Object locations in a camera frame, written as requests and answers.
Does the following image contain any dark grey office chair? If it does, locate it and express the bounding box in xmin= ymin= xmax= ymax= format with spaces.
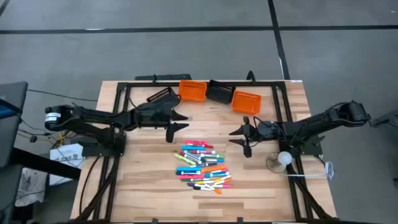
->
xmin=0 ymin=81 xmax=29 ymax=224

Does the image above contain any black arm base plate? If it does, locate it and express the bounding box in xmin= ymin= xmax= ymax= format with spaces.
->
xmin=278 ymin=131 xmax=323 ymax=156
xmin=81 ymin=132 xmax=127 ymax=158

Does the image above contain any white lamp cable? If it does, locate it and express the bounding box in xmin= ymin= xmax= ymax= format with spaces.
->
xmin=284 ymin=161 xmax=335 ymax=181

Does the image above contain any thin black floor cable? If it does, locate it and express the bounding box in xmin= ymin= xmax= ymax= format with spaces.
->
xmin=27 ymin=89 xmax=98 ymax=102

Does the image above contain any orange highlighter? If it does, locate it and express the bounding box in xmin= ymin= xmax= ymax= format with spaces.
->
xmin=201 ymin=165 xmax=228 ymax=174

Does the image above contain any black metal table frame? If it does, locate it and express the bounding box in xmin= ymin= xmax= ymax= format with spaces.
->
xmin=76 ymin=80 xmax=333 ymax=224

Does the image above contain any white crumpled cloth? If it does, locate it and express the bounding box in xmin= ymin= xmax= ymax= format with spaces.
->
xmin=15 ymin=167 xmax=48 ymax=208

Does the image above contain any black cable with plug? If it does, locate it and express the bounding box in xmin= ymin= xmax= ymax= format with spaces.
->
xmin=17 ymin=119 xmax=63 ymax=147

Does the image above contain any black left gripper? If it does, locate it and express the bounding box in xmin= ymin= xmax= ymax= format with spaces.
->
xmin=136 ymin=103 xmax=190 ymax=143

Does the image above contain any red thick whiteboard marker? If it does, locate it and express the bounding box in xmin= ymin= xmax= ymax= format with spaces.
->
xmin=178 ymin=151 xmax=203 ymax=165

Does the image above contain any black power strip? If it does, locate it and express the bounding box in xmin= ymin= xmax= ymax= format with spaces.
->
xmin=135 ymin=73 xmax=192 ymax=81

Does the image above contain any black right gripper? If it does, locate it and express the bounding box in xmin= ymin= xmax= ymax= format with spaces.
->
xmin=229 ymin=116 xmax=282 ymax=159

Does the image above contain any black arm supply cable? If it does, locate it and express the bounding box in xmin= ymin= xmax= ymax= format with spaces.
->
xmin=79 ymin=155 xmax=103 ymax=218

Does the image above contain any yellow-green highlighter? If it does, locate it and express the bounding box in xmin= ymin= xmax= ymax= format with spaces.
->
xmin=174 ymin=152 xmax=197 ymax=166

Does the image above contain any white bulb brass base lamp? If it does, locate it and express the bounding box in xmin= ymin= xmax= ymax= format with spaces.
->
xmin=266 ymin=151 xmax=294 ymax=174

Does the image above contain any purple cap white marker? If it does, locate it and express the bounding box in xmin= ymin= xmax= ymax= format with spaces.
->
xmin=187 ymin=182 xmax=213 ymax=190

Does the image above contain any grey stand leg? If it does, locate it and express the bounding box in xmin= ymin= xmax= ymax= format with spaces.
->
xmin=369 ymin=108 xmax=398 ymax=128

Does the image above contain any yellow floor cable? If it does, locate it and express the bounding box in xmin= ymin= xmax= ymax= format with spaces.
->
xmin=57 ymin=130 xmax=71 ymax=146

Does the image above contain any black beam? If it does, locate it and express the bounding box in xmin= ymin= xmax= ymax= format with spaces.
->
xmin=12 ymin=147 xmax=81 ymax=180

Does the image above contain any orange slotted plastic basket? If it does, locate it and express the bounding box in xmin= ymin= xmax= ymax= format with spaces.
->
xmin=177 ymin=79 xmax=208 ymax=103
xmin=231 ymin=90 xmax=262 ymax=116

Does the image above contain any green cap white marker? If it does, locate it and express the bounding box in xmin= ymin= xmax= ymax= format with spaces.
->
xmin=180 ymin=177 xmax=211 ymax=183

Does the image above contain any white printed paper sheet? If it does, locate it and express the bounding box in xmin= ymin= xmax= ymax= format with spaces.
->
xmin=49 ymin=143 xmax=85 ymax=186

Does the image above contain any black slotted plastic basket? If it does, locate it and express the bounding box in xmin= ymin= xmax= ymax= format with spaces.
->
xmin=146 ymin=86 xmax=182 ymax=105
xmin=205 ymin=79 xmax=236 ymax=105

